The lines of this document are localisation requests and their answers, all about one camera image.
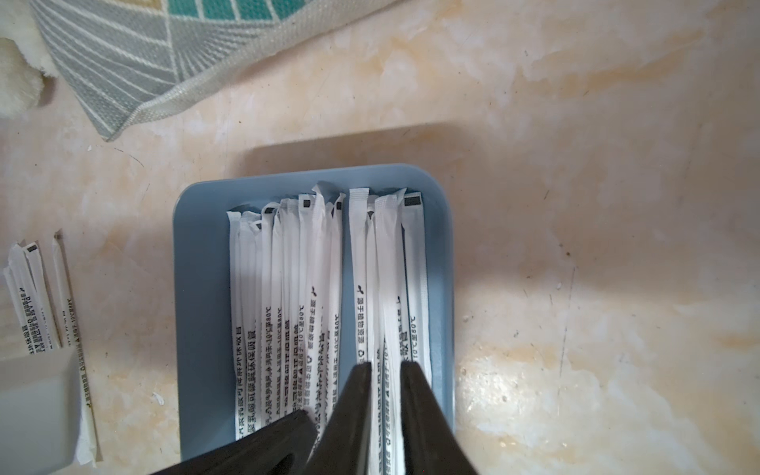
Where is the blue plastic storage tray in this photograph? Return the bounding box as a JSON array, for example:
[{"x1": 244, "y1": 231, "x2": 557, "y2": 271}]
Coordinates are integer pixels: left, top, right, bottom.
[{"x1": 173, "y1": 164, "x2": 455, "y2": 460}]

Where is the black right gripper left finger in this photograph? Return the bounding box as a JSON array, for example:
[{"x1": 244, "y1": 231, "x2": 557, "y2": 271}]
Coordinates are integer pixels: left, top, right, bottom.
[{"x1": 304, "y1": 362, "x2": 372, "y2": 475}]

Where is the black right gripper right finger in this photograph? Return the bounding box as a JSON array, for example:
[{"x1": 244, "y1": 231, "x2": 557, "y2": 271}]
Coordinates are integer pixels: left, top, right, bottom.
[{"x1": 400, "y1": 361, "x2": 477, "y2": 475}]

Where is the geometric fan pattern pillow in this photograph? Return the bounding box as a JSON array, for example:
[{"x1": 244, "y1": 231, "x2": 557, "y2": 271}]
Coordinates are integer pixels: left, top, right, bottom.
[{"x1": 31, "y1": 0, "x2": 388, "y2": 142}]

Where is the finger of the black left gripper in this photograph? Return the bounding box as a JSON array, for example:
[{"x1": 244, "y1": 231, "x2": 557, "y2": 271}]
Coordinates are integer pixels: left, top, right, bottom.
[{"x1": 158, "y1": 410, "x2": 317, "y2": 475}]

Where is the white plush toy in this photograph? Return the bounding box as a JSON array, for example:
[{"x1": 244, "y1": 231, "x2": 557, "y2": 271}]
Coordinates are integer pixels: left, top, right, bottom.
[{"x1": 1, "y1": 0, "x2": 59, "y2": 119}]

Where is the white paper straw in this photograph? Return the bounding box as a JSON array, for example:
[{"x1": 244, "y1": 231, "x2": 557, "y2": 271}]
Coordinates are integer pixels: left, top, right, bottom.
[
  {"x1": 24, "y1": 243, "x2": 61, "y2": 350},
  {"x1": 401, "y1": 192, "x2": 433, "y2": 383},
  {"x1": 227, "y1": 211, "x2": 247, "y2": 441},
  {"x1": 298, "y1": 188, "x2": 325, "y2": 422},
  {"x1": 348, "y1": 188, "x2": 369, "y2": 363},
  {"x1": 51, "y1": 231, "x2": 99, "y2": 466}
]

